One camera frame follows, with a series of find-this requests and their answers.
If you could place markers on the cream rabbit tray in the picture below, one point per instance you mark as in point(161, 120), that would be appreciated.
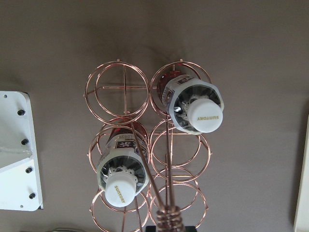
point(301, 221)

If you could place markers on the copper wire bottle basket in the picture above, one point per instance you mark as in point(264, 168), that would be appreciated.
point(155, 150)

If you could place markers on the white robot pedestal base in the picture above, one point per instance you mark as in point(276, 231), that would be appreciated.
point(20, 184)

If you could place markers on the tea bottle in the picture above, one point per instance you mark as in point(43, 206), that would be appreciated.
point(120, 171)
point(194, 106)

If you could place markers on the bamboo cutting board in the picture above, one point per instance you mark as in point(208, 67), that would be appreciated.
point(65, 230)

